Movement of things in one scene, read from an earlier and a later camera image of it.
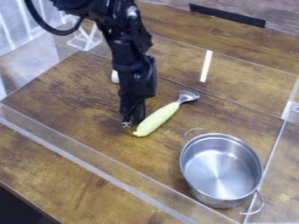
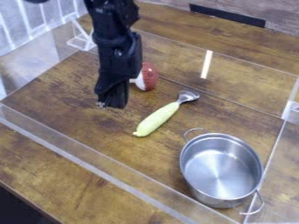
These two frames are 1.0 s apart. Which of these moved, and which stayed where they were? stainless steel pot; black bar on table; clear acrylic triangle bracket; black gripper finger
Moved: black gripper finger
Stayed: black bar on table; stainless steel pot; clear acrylic triangle bracket
